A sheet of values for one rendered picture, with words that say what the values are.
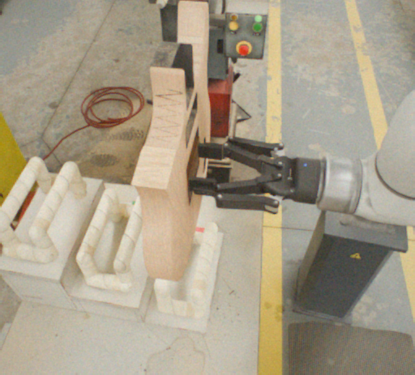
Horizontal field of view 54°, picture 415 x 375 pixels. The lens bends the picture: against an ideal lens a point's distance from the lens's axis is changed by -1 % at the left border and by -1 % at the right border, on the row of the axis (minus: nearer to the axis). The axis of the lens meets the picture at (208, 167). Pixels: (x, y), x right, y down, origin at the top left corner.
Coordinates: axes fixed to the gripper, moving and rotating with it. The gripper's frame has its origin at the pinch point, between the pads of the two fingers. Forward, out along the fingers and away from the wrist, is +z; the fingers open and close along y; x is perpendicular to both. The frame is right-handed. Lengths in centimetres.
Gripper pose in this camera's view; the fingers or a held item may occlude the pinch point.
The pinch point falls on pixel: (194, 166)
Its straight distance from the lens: 68.6
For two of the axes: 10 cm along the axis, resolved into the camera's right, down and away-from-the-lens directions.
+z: -9.8, -1.2, 1.2
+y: 1.7, -7.5, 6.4
